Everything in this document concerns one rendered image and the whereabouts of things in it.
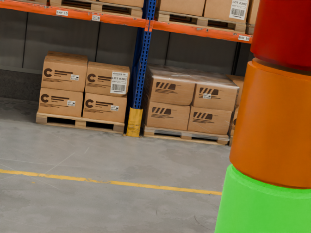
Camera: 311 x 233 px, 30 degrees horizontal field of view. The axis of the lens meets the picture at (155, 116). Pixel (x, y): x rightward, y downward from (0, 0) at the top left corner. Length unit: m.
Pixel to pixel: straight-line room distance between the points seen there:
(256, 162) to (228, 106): 7.89
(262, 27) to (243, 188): 0.08
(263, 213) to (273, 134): 0.04
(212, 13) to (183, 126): 1.60
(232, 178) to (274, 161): 0.03
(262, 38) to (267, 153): 0.05
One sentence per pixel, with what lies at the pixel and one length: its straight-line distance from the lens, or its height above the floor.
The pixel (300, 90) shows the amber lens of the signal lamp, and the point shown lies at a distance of 0.26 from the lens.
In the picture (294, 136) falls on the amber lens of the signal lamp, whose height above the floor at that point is 2.24.
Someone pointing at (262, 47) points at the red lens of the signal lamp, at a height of 2.28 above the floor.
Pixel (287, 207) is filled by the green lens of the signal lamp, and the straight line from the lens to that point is 0.28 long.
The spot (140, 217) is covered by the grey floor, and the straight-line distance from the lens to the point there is 5.57.
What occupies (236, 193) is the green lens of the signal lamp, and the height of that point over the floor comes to 2.21.
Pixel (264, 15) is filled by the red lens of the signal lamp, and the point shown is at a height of 2.29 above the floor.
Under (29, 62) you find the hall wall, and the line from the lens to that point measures 9.24.
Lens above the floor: 2.31
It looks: 14 degrees down
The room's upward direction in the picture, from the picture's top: 9 degrees clockwise
